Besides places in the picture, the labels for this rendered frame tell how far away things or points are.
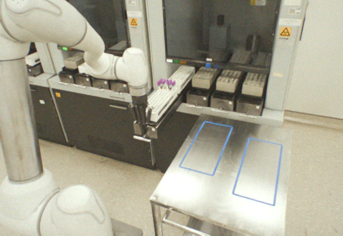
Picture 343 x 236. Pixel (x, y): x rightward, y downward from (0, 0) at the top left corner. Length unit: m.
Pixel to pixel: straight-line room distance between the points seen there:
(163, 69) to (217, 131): 0.63
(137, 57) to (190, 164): 0.49
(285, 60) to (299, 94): 1.35
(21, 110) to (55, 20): 0.30
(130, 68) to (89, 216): 0.61
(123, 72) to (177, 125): 0.73
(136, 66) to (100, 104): 0.94
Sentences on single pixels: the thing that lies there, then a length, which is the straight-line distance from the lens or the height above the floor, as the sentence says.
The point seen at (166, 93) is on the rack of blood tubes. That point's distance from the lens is 1.54.
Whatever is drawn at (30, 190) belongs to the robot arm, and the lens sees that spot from 0.96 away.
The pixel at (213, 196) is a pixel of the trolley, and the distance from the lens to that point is 1.02.
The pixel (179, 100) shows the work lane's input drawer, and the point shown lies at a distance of 1.60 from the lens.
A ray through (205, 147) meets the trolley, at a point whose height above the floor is 0.82.
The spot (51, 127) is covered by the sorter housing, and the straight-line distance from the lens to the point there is 2.62.
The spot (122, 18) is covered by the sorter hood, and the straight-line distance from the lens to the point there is 1.75.
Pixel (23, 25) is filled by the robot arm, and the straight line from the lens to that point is 0.71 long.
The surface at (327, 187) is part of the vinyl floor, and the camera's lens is 2.37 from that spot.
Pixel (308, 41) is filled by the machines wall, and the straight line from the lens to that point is 2.67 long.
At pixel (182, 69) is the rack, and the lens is 1.84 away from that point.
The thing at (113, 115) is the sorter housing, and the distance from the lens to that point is 2.04.
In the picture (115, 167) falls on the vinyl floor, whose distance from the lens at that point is 2.37.
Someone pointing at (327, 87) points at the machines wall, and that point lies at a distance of 2.84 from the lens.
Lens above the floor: 1.60
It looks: 32 degrees down
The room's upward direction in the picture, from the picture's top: 3 degrees counter-clockwise
